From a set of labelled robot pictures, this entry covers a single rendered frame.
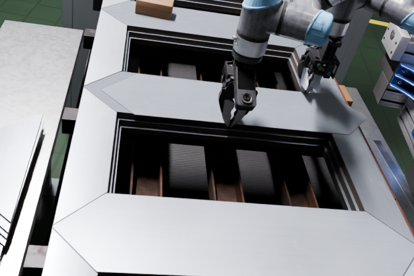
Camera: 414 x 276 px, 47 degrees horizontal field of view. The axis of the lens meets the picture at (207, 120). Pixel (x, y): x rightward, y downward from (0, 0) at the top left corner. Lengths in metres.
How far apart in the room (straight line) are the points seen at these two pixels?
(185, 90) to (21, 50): 0.58
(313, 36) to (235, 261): 0.48
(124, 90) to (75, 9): 0.87
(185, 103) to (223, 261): 0.48
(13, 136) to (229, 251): 0.60
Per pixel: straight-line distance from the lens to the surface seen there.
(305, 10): 1.03
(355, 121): 1.38
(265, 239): 0.96
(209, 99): 1.26
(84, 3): 2.04
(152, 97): 1.23
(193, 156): 1.56
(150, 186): 1.25
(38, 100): 1.39
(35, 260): 1.00
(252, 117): 1.24
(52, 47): 1.63
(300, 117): 1.30
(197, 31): 1.58
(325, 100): 1.41
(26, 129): 1.24
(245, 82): 1.07
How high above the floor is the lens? 1.59
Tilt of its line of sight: 37 degrees down
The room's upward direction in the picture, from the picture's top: 14 degrees clockwise
